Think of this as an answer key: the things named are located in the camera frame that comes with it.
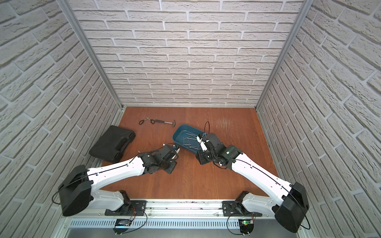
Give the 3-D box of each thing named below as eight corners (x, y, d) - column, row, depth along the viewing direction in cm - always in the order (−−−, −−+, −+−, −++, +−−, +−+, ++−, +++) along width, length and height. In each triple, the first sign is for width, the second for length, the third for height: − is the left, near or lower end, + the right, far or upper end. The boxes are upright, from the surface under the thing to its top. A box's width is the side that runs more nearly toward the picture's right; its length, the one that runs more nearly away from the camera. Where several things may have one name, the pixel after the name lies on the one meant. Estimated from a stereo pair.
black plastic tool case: (93, 156, 94) (88, 152, 89) (114, 129, 107) (110, 124, 103) (118, 164, 91) (114, 160, 86) (137, 135, 104) (134, 131, 99)
